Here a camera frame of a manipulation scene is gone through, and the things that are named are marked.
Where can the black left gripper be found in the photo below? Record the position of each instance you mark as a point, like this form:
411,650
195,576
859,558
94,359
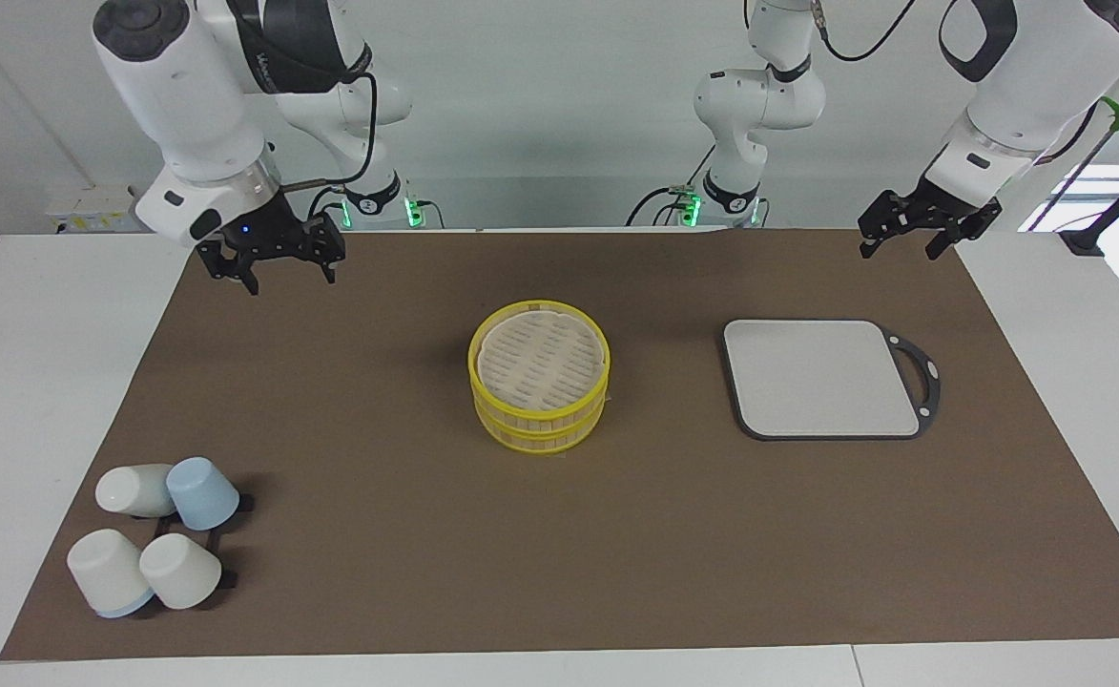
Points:
941,205

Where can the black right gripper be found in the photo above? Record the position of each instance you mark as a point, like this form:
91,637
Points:
263,229

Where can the yellow rimmed bamboo steamer lid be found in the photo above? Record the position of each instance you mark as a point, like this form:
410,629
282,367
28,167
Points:
538,358

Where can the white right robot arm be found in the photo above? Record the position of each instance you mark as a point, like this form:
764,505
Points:
187,95

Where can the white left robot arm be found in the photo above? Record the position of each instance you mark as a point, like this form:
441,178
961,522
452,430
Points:
759,95

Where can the yellow bamboo steamer base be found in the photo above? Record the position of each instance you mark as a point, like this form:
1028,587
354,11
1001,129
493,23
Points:
540,437

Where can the white box yellow stickers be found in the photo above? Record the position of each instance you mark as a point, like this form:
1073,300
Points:
82,210

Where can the grey cutting board black rim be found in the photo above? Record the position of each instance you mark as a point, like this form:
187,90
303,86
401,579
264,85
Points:
807,401

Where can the light blue cup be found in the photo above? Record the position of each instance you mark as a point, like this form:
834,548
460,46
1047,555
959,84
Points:
204,494

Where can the white cup lying sideways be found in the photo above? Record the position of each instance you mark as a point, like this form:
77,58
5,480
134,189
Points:
130,489

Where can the brown table mat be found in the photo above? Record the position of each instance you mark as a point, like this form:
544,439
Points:
378,534

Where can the black cup rack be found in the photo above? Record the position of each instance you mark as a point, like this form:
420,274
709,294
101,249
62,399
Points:
229,578

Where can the plain white cup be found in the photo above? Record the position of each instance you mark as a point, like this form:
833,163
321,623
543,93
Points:
180,571

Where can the white cup with blue rim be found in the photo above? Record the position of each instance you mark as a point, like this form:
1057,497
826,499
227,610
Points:
106,571

